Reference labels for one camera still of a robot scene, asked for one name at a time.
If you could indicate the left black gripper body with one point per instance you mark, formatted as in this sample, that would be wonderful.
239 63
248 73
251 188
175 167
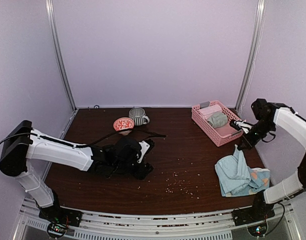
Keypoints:
124 167

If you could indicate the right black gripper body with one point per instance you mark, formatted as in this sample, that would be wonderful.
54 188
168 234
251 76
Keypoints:
263 128

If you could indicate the pink plastic basket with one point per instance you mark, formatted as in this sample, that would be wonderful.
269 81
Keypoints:
219 136

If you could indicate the light blue towel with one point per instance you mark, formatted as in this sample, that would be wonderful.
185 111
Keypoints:
233 174

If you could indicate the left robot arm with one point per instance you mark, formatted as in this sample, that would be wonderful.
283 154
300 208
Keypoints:
25 143

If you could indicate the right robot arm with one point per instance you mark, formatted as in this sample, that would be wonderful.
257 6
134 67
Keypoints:
272 118

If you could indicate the red patterned bowl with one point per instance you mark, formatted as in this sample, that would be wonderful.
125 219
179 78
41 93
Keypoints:
123 125

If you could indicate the grey green rolled towel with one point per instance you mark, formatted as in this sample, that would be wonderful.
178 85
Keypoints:
217 120

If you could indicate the striped ceramic mug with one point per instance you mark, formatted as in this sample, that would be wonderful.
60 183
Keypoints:
138 115

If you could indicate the blue patterned towel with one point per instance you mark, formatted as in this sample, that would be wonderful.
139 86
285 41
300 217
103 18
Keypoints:
260 180

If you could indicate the pink folded towel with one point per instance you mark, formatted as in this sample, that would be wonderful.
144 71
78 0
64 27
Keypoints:
206 112

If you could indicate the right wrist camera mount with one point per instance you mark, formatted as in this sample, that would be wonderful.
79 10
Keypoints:
240 125

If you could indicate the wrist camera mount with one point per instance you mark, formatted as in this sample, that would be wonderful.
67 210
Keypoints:
240 125
143 150

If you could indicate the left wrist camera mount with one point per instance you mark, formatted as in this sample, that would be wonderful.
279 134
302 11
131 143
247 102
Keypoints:
143 150

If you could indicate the right aluminium frame post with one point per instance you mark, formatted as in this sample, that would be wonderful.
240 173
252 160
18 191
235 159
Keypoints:
254 46

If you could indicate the aluminium frame post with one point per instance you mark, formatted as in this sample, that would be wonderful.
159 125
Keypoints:
58 54
254 46

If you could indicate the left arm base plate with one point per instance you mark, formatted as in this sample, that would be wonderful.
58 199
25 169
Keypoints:
61 216

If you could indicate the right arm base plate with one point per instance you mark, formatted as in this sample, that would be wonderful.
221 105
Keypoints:
250 215

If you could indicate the front aluminium rail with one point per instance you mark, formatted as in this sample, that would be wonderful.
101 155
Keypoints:
214 225

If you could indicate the left aluminium frame post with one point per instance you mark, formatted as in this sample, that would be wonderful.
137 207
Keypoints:
58 54

